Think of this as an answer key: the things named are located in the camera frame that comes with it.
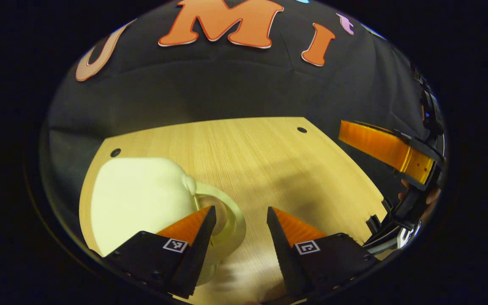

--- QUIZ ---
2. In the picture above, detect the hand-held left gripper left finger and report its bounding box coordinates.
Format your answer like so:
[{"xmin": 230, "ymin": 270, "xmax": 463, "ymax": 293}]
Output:
[{"xmin": 101, "ymin": 206, "xmax": 217, "ymax": 299}]

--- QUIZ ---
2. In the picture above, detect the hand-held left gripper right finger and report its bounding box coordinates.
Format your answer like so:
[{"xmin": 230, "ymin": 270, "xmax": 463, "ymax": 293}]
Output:
[{"xmin": 266, "ymin": 206, "xmax": 381, "ymax": 300}]

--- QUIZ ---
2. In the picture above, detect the pale yellow suitcase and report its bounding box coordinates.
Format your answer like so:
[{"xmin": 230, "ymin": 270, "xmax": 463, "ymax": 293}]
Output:
[{"xmin": 90, "ymin": 158, "xmax": 247, "ymax": 287}]

